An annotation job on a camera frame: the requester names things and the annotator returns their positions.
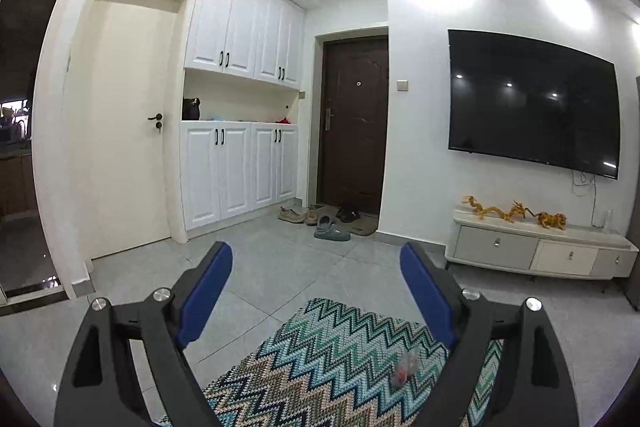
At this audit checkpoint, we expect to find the dark brown entrance door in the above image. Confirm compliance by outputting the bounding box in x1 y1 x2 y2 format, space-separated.
316 35 390 219

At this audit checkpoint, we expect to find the white upper cabinet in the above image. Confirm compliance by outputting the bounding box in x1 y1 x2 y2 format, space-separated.
184 0 306 88

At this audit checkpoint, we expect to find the black wall television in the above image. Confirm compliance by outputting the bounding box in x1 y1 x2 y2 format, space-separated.
447 29 622 180

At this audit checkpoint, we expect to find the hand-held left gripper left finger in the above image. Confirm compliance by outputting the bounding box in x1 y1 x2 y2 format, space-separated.
52 241 234 427

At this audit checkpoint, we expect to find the white interior door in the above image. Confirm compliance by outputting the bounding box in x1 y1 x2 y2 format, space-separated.
89 0 182 260

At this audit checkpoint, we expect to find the white television cabinet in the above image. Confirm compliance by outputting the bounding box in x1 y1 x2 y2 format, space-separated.
444 206 640 281

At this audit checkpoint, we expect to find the zigzag patterned rug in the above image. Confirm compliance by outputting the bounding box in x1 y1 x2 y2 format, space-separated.
152 298 506 427

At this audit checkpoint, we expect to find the small golden animal figurine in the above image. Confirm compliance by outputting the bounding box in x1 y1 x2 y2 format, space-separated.
537 212 568 231

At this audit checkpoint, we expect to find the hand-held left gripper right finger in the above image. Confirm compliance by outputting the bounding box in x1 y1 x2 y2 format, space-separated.
399 241 582 427

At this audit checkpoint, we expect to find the long golden dragon figurine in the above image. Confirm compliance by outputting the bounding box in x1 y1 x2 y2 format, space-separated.
461 195 512 223

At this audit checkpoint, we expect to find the grey refrigerator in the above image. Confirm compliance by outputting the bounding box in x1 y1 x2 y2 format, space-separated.
624 74 640 314

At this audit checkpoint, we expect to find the grey crumpled wrapper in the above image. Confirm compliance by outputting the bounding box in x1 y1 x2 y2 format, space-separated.
392 349 419 386

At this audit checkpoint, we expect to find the grey slipper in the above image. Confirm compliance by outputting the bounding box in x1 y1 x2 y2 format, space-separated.
313 215 352 242

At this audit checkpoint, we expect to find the brown doormat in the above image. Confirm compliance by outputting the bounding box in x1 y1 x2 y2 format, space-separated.
320 207 379 238

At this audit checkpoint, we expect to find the television cable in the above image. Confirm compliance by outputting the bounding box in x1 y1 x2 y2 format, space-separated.
571 169 602 229

